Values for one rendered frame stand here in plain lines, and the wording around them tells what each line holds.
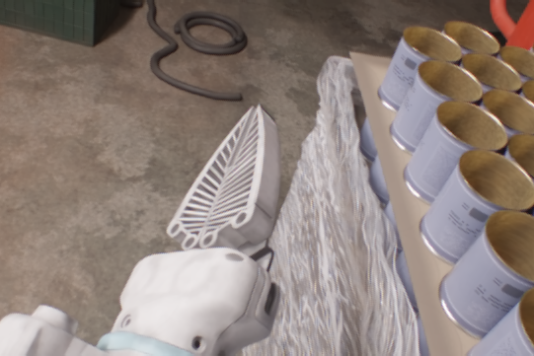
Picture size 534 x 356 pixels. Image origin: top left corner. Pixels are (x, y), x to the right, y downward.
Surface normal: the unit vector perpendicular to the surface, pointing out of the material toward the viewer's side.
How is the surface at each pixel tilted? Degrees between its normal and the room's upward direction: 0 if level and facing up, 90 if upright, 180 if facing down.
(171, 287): 49
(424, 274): 3
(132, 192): 0
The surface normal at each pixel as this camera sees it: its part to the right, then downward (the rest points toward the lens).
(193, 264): -0.57, -0.67
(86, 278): 0.22, -0.72
